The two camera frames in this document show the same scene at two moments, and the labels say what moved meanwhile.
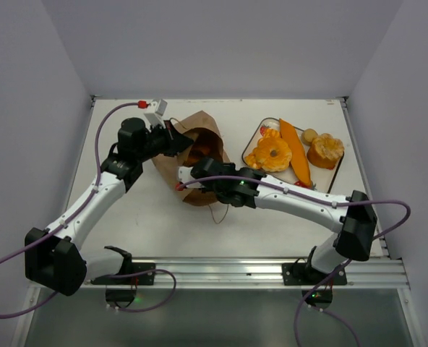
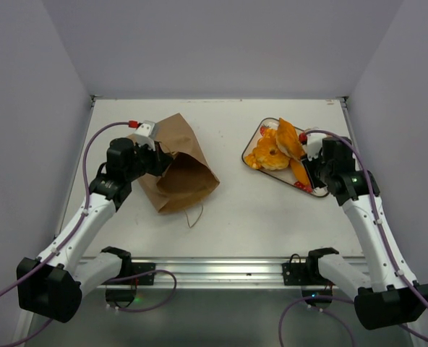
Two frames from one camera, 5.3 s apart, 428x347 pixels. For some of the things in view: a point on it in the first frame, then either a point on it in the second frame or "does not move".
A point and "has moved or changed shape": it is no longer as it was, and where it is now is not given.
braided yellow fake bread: [250, 159] does not move
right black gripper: [199, 170] -> [314, 173]
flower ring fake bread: [272, 154] does not move
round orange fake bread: [197, 152] -> [288, 140]
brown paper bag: [207, 144] has moved or changed shape
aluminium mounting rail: [384, 272] does not move
